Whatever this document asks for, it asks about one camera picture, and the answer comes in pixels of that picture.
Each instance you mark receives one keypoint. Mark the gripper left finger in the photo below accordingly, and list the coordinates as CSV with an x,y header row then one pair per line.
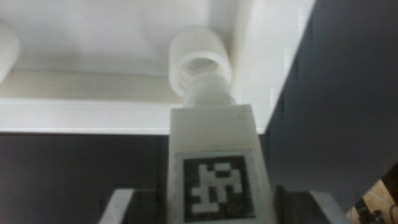
x,y
133,207

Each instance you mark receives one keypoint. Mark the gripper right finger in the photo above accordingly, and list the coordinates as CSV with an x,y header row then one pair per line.
x,y
307,207

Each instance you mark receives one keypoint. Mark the white square table top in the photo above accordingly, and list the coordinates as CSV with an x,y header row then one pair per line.
x,y
83,59

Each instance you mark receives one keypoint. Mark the white table leg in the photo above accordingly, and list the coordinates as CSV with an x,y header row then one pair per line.
x,y
217,181

